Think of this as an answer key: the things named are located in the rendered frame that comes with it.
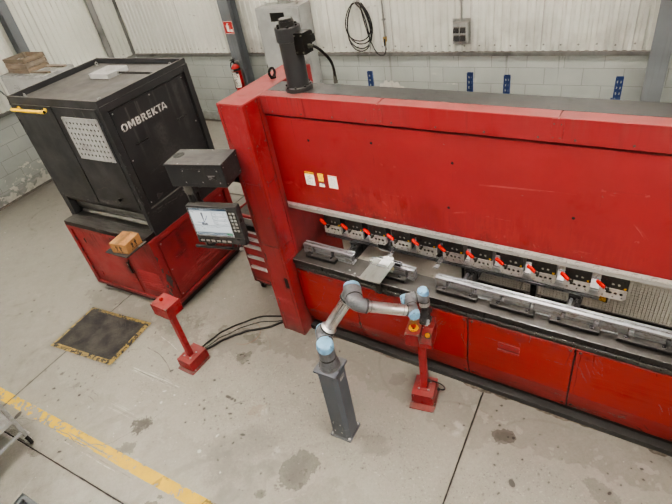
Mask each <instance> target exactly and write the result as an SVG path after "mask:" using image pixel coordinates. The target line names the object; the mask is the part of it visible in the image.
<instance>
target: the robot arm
mask: <svg viewBox="0 0 672 504"><path fill-rule="evenodd" d="M400 300H401V304H396V303H387V302H378V301H370V300H369V299H366V298H363V295H362V290H361V286H360V284H359V283H358V282H357V281H354V280H350V281H347V282H345V283H344V285H343V291H342V293H341V294H340V300H339V302H338V303H337V305H336V306H335V308H334V309H333V311H332V312H331V314H330V315H329V317H328V318H327V320H326V321H324V322H321V323H319V324H318V325H317V326H316V329H315V334H316V349H317V351H318V355H319V369H320V371H321V372H323V373H325V374H332V373H334V372H336V371H337V370H338V369H339V368H340V365H341V363H340V360H339V358H338V357H337V356H336V353H335V348H334V342H333V336H334V334H335V333H336V327H337V326H338V324H339V323H340V321H341V320H342V319H343V317H344V316H345V314H346V313H347V311H348V310H349V308H350V309H352V310H353V311H356V312H359V313H364V314H367V313H369V312H370V313H379V314H389V315H399V316H409V318H410V319H411V320H413V321H414V320H417V319H419V323H420V324H421V325H425V326H428V325H429V324H430V323H431V321H432V317H431V316H430V313H432V310H431V309H432V306H430V299H429V291H428V288H427V287H425V286H420V287H419V288H418V289H417V291H414V292H410V293H405V294H402V295H400ZM416 302H419V306H420V308H421V309H420V311H419V309H418V306H417V303H416ZM430 307H431V308H430Z"/></svg>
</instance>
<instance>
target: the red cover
mask: <svg viewBox="0 0 672 504"><path fill-rule="evenodd" d="M259 98H260V102H261V106H262V109H263V113H264V114H274V115H284V116H294V117H304V118H314V119H324V120H334V121H344V122H354V123H364V124H374V125H384V126H394V127H404V128H415V129H425V130H435V131H445V132H455V133H465V134H475V135H485V136H495V137H505V138H515V139H525V140H535V141H545V142H557V143H565V144H575V145H585V146H595V147H605V148H615V149H625V150H635V151H645V152H655V153H665V154H672V118H666V117H652V116H637V115H622V114H608V113H593V112H579V111H562V110H550V109H535V108H520V107H506V106H491V105H477V104H462V103H448V102H433V101H418V100H404V99H389V98H384V99H383V98H375V97H360V96H346V95H331V94H317V93H298V94H289V93H287V92H286V91H273V90H267V91H265V92H263V93H262V94H260V95H259Z"/></svg>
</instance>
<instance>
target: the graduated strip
mask: <svg viewBox="0 0 672 504"><path fill-rule="evenodd" d="M287 202H288V204H289V205H294V206H299V207H304V208H308V209H313V210H318V211H322V212H327V213H332V214H337V215H341V216H346V217H351V218H356V219H360V220H365V221H370V222H375V223H379V224H384V225H389V226H393V227H398V228H403V229H408V230H412V231H417V232H422V233H427V234H431V235H436V236H441V237H445V238H450V239H455V240H460V241H464V242H469V243H474V244H479V245H483V246H488V247H493V248H498V249H502V250H507V251H512V252H516V253H521V254H526V255H531V256H535V257H540V258H545V259H550V260H554V261H559V262H564V263H568V264H573V265H578V266H583V267H587V268H592V269H597V270H602V271H606V272H611V273H616V274H621V275H625V276H630V277H635V278H639V279H644V280H649V281H654V282H658V283H663V284H668V285H672V281H671V280H666V279H661V278H656V277H652V276H647V275H642V274H637V273H632V272H627V271H623V270H618V269H613V268H608V267H603V266H599V265H594V264H589V263H584V262H579V261H574V260H570V259H565V258H560V257H555V256H550V255H545V254H541V253H536V252H531V251H526V250H521V249H517V248H512V247H507V246H502V245H497V244H492V243H488V242H483V241H478V240H473V239H468V238H464V237H459V236H454V235H449V234H444V233H439V232H435V231H430V230H425V229H420V228H415V227H410V226H406V225H401V224H396V223H391V222H386V221H382V220H377V219H372V218H367V217H362V216H357V215H353V214H348V213H343V212H338V211H333V210H329V209H324V208H319V207H314V206H309V205H304V204H300V203H295V202H290V201H287Z"/></svg>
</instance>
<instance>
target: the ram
mask: <svg viewBox="0 0 672 504"><path fill-rule="evenodd" d="M266 118H267V122H268V126H269V130H270V134H271V138H272V142H273V146H274V150H275V154H276V158H277V162H278V166H279V170H280V174H281V178H282V182H283V186H284V190H285V194H286V198H287V201H290V202H295V203H300V204H304V205H309V206H314V207H319V208H324V209H329V210H333V211H338V212H343V213H348V214H353V215H357V216H362V217H367V218H372V219H377V220H382V221H386V222H391V223H396V224H401V225H406V226H410V227H415V228H420V229H425V230H430V231H435V232H439V233H444V234H449V235H454V236H459V237H464V238H468V239H473V240H478V241H483V242H488V243H492V244H497V245H502V246H507V247H512V248H517V249H521V250H526V251H531V252H536V253H541V254H545V255H550V256H555V257H560V258H565V259H570V260H574V261H579V262H584V263H589V264H594V265H599V266H603V267H608V268H613V269H618V270H623V271H627V272H632V273H637V274H642V275H647V276H652V277H656V278H661V279H666V280H671V281H672V154H665V153H655V152H645V151H635V150H625V149H615V148H605V147H595V146H585V145H575V144H565V143H557V142H545V141H535V140H525V139H515V138H505V137H495V136H485V135H475V134H465V133H455V132H445V131H435V130H425V129H415V128H404V127H394V126H384V125H374V124H364V123H354V122H344V121H334V120H324V119H314V118H304V117H294V116H284V115H274V114H267V115H266ZM304 171H307V172H313V175H314V180H315V184H316V186H314V185H309V184H307V183H306V178H305V174H304ZM317 173H320V174H323V178H324V182H321V181H319V180H318V175H317ZM327 175H331V176H337V182H338V188H339V190H338V189H332V188H329V184H328V178H327ZM319 183H324V184H325V187H320V185H319ZM288 206H289V207H290V208H295V209H300V210H304V211H309V212H314V213H318V214H323V215H328V216H332V217H337V218H342V219H346V220H351V221H356V222H360V223H365V224H370V225H374V226H379V227H384V228H388V229H393V230H398V231H402V232H407V233H411V234H416V235H421V236H425V237H430V238H435V239H439V240H444V241H449V242H453V243H458V244H463V245H467V246H472V247H477V248H481V249H486V250H491V251H495V252H500V253H505V254H509V255H514V256H519V257H523V258H528V259H532V260H537V261H542V262H546V263H551V264H556V265H560V266H565V267H570V268H574V269H579V270H584V271H588V272H593V273H598V274H602V275H607V276H612V277H616V278H621V279H626V280H630V281H635V282H640V283H644V284H649V285H654V286H658V287H663V288H667V289H672V285H668V284H663V283H658V282H654V281H649V280H644V279H639V278H635V277H630V276H625V275H621V274H616V273H611V272H606V271H602V270H597V269H592V268H587V267H583V266H578V265H573V264H568V263H564V262H559V261H554V260H550V259H545V258H540V257H535V256H531V255H526V254H521V253H516V252H512V251H507V250H502V249H498V248H493V247H488V246H483V245H479V244H474V243H469V242H464V241H460V240H455V239H450V238H445V237H441V236H436V235H431V234H427V233H422V232H417V231H412V230H408V229H403V228H398V227H393V226H389V225H384V224H379V223H375V222H370V221H365V220H360V219H356V218H351V217H346V216H341V215H337V214H332V213H327V212H322V211H318V210H313V209H308V208H304V207H299V206H294V205H289V204H288Z"/></svg>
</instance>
